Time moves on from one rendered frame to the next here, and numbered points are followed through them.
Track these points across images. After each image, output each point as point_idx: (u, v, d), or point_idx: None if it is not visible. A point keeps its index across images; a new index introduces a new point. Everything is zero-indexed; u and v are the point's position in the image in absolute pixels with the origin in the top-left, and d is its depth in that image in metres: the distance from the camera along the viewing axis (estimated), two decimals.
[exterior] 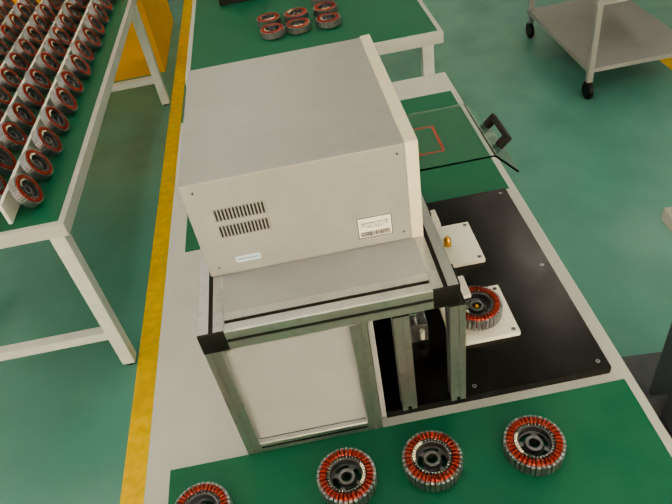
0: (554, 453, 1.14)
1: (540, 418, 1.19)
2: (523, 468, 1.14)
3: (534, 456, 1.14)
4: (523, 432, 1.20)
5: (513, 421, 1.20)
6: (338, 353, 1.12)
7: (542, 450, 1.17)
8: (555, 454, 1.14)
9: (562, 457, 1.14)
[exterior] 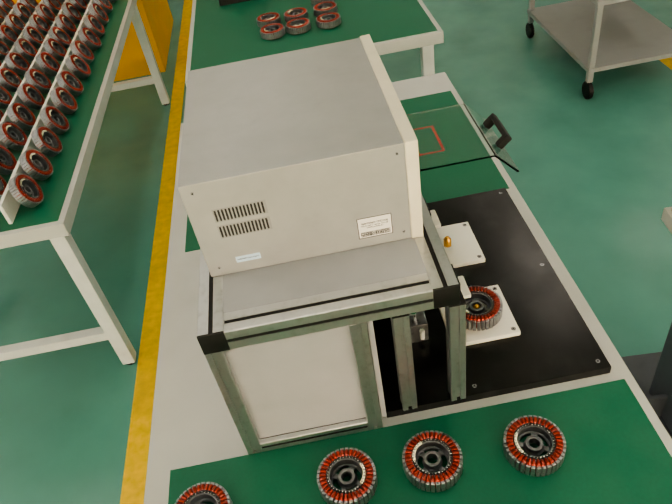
0: (554, 453, 1.14)
1: (540, 419, 1.19)
2: (523, 468, 1.14)
3: (534, 456, 1.14)
4: (523, 432, 1.20)
5: (513, 421, 1.20)
6: (338, 353, 1.12)
7: (542, 450, 1.17)
8: (555, 454, 1.14)
9: (562, 457, 1.14)
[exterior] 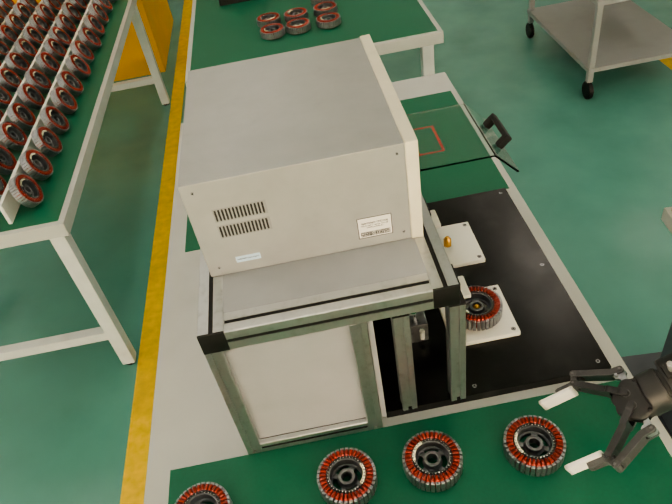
0: (554, 453, 1.14)
1: (540, 419, 1.19)
2: (523, 468, 1.14)
3: (534, 456, 1.14)
4: (523, 432, 1.20)
5: (513, 421, 1.20)
6: (338, 353, 1.12)
7: (542, 450, 1.17)
8: (555, 454, 1.14)
9: (562, 457, 1.14)
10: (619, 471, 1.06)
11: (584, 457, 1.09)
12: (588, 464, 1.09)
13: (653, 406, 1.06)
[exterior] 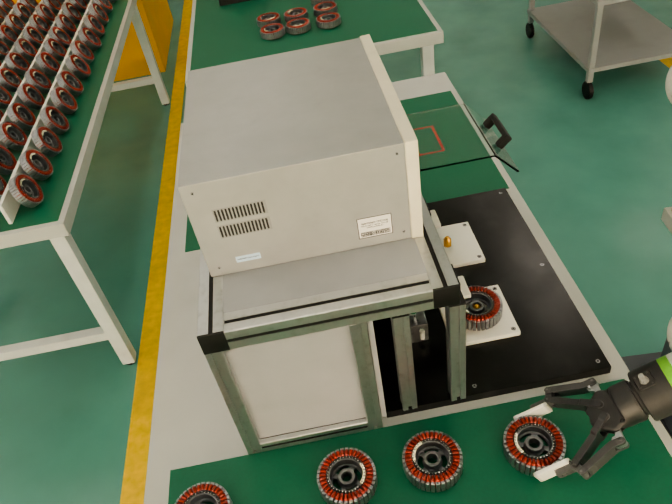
0: (554, 453, 1.14)
1: (540, 419, 1.19)
2: (523, 468, 1.14)
3: (534, 456, 1.14)
4: (523, 432, 1.20)
5: (513, 421, 1.20)
6: (338, 353, 1.12)
7: (542, 450, 1.17)
8: (555, 454, 1.14)
9: (562, 457, 1.14)
10: (585, 478, 1.09)
11: (552, 464, 1.12)
12: (556, 471, 1.11)
13: (625, 418, 1.08)
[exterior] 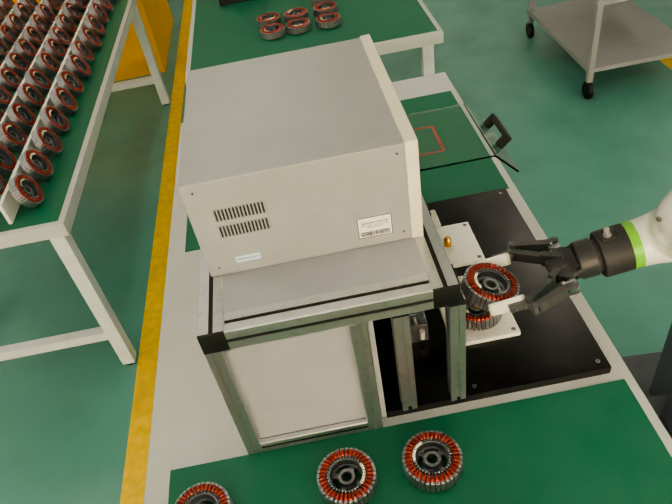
0: (509, 292, 1.22)
1: (500, 266, 1.27)
2: (479, 300, 1.21)
3: (490, 292, 1.22)
4: (481, 276, 1.27)
5: (474, 264, 1.27)
6: (338, 353, 1.12)
7: (497, 292, 1.24)
8: (510, 293, 1.21)
9: (515, 297, 1.21)
10: (535, 313, 1.17)
11: (507, 299, 1.19)
12: (509, 305, 1.19)
13: (582, 266, 1.18)
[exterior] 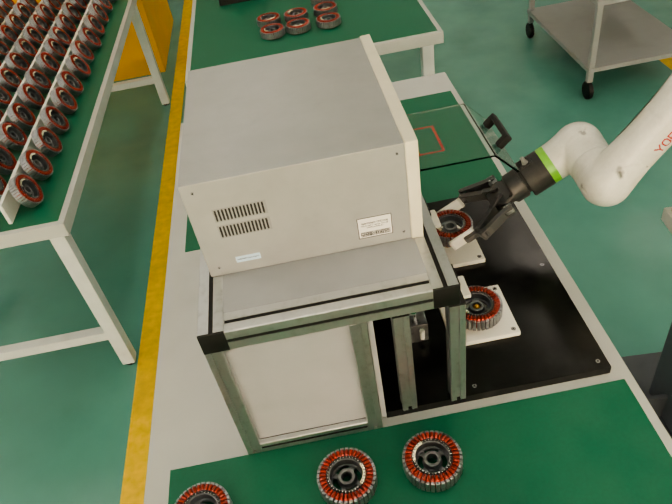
0: (463, 228, 1.52)
1: (455, 210, 1.58)
2: (441, 240, 1.52)
3: (449, 232, 1.53)
4: (443, 222, 1.58)
5: (435, 214, 1.59)
6: (338, 353, 1.12)
7: (456, 230, 1.55)
8: (464, 228, 1.52)
9: None
10: (485, 238, 1.48)
11: (461, 233, 1.50)
12: (464, 238, 1.50)
13: (512, 192, 1.47)
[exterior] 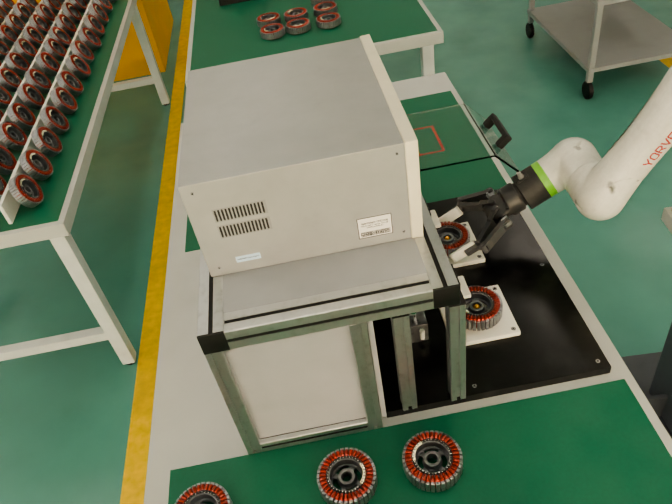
0: (461, 240, 1.55)
1: (452, 222, 1.60)
2: None
3: (446, 243, 1.55)
4: (440, 233, 1.61)
5: None
6: (338, 353, 1.12)
7: (453, 242, 1.58)
8: (461, 240, 1.55)
9: (466, 242, 1.55)
10: (485, 252, 1.49)
11: (462, 246, 1.52)
12: (465, 251, 1.51)
13: (508, 205, 1.50)
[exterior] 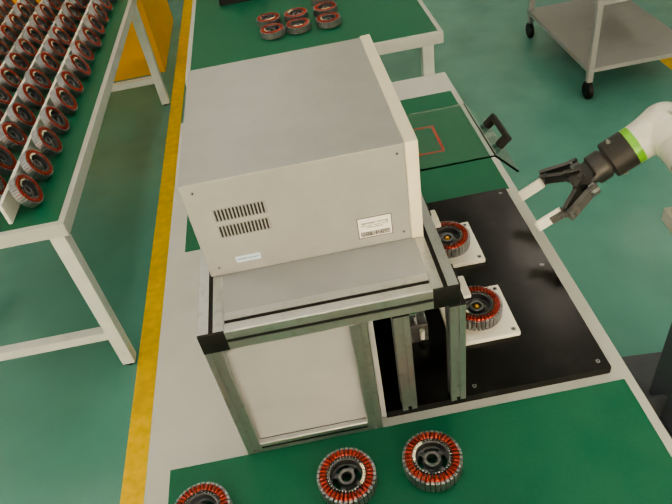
0: (461, 240, 1.55)
1: (452, 222, 1.60)
2: None
3: (446, 243, 1.55)
4: (440, 233, 1.61)
5: None
6: (338, 353, 1.12)
7: (453, 242, 1.58)
8: (461, 240, 1.55)
9: (466, 242, 1.55)
10: (540, 171, 1.61)
11: (535, 193, 1.61)
12: (532, 189, 1.61)
13: None
